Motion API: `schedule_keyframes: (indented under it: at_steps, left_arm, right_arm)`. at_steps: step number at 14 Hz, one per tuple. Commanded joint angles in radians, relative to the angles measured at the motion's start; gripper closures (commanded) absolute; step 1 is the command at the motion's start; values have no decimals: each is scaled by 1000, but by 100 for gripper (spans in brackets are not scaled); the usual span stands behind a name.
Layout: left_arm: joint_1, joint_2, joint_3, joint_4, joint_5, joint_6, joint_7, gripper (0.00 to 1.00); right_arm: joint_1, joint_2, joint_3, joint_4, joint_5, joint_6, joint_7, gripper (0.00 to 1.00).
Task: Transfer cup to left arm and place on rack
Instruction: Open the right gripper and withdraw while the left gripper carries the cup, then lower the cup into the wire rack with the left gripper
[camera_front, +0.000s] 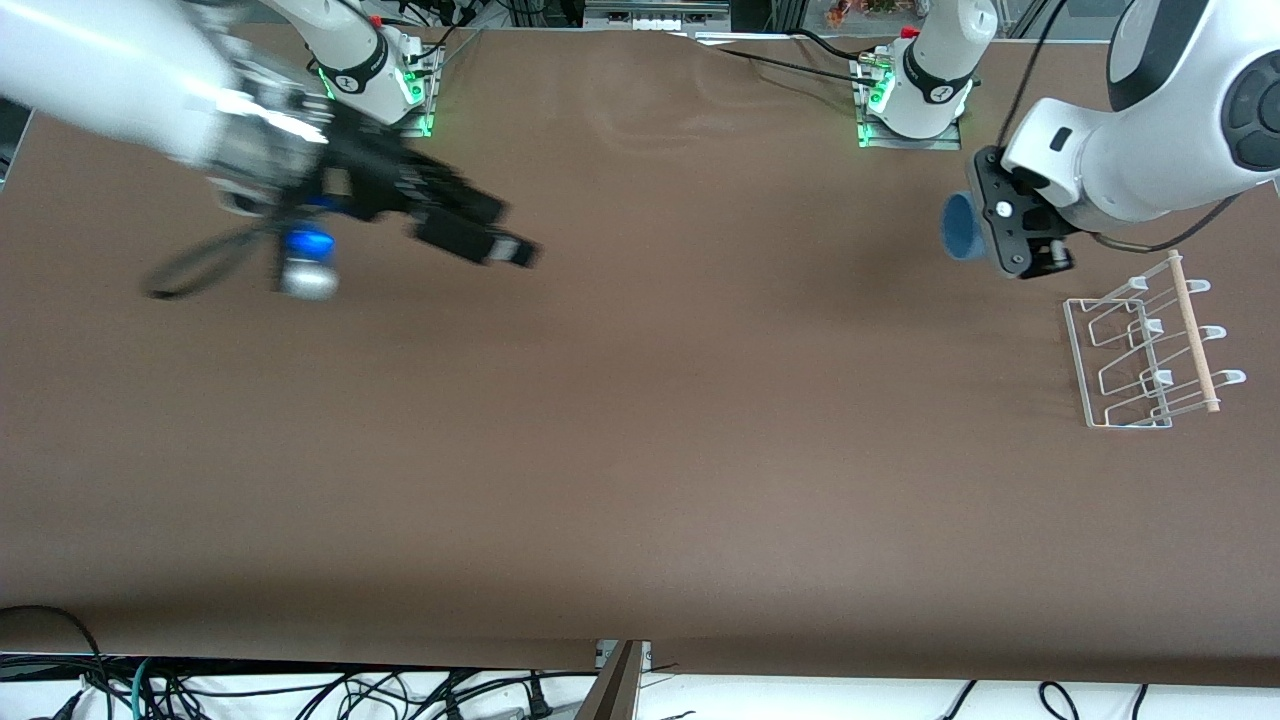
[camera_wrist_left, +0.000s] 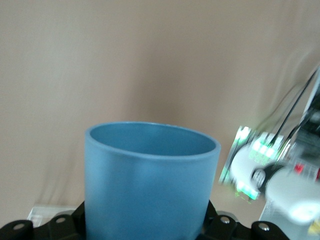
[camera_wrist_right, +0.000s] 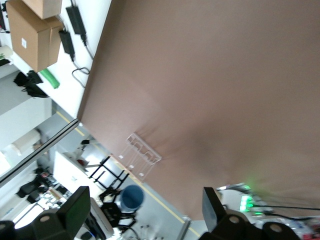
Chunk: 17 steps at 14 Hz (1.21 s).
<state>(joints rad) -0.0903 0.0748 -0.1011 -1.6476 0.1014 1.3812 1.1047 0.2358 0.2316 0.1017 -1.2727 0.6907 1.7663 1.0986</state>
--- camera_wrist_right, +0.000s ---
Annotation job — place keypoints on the black power adapter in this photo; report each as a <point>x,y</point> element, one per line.
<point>76,20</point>
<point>67,45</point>

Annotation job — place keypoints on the brown table cover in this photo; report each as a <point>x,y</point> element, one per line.
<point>212,87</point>

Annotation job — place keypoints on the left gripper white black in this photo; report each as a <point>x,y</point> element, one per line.
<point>111,213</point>

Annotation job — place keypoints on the large cardboard box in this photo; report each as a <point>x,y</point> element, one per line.
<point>32,42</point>

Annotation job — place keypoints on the black bag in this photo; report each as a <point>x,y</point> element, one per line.
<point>30,85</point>

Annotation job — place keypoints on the black metal stand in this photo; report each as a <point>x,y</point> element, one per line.
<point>100,167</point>

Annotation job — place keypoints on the green plastic roll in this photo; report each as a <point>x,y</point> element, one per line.
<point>51,78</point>

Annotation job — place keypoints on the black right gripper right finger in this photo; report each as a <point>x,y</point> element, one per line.
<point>215,212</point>

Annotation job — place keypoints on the blue plastic cup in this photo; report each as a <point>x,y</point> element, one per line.
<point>132,197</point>

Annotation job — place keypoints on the small cardboard box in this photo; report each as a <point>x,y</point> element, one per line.
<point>45,7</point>

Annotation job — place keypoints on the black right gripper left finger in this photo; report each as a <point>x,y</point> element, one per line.
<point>72,210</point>

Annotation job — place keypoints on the white cup with green print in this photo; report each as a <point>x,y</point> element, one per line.
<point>5,52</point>

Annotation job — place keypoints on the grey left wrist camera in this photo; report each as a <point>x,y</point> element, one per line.
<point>101,216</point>

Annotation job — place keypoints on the aluminium frame rail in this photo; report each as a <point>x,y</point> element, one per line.
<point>40,151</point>

